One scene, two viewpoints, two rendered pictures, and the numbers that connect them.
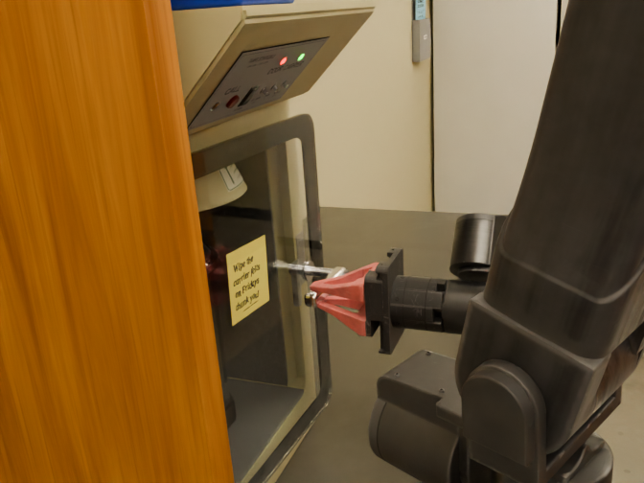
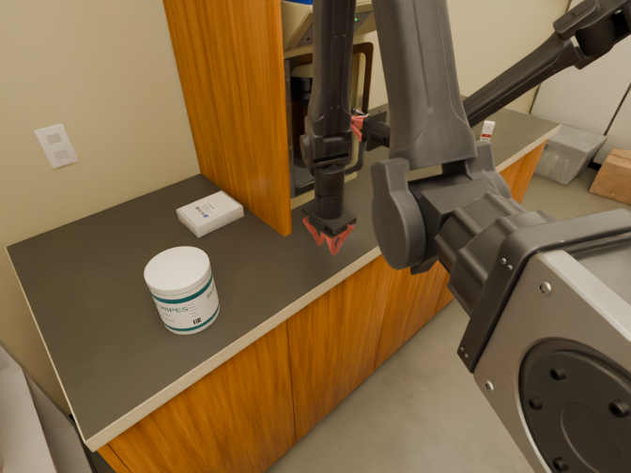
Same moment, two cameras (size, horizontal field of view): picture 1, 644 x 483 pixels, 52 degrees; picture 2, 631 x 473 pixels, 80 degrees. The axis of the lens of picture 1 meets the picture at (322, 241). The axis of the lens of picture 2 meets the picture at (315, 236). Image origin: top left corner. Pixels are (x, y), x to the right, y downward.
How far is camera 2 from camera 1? 0.48 m
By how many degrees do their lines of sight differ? 30
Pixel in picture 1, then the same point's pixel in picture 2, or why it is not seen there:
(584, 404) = (316, 147)
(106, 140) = (259, 49)
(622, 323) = (323, 129)
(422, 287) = (383, 128)
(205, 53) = (298, 21)
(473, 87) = not seen: hidden behind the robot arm
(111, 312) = (258, 105)
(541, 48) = not seen: outside the picture
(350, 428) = (367, 183)
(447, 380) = not seen: hidden behind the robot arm
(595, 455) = (337, 169)
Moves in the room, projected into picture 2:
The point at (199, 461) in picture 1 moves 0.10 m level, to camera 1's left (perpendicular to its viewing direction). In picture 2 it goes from (276, 159) to (243, 150)
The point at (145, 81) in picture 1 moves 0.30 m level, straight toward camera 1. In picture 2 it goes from (268, 32) to (204, 78)
